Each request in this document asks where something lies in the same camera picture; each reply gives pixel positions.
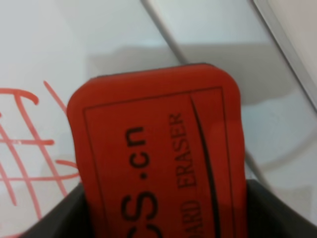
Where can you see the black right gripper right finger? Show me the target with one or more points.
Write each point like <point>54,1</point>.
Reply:
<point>269,217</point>

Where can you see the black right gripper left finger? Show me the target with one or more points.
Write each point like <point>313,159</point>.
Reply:
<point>69,219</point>

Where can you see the red whiteboard eraser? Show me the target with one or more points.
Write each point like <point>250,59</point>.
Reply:
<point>161,153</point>

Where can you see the white whiteboard with aluminium frame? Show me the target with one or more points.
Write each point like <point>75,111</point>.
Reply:
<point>49,48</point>

